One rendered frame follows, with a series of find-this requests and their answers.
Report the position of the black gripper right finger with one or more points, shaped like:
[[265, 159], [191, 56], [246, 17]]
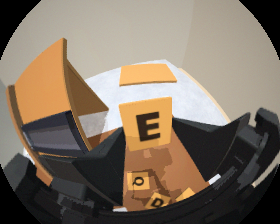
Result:
[[207, 144]]

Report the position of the tan flat board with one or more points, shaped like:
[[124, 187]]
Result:
[[145, 74]]

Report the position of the brown wooden easel board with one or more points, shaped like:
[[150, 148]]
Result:
[[44, 104]]

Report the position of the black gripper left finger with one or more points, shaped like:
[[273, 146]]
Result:
[[102, 169]]

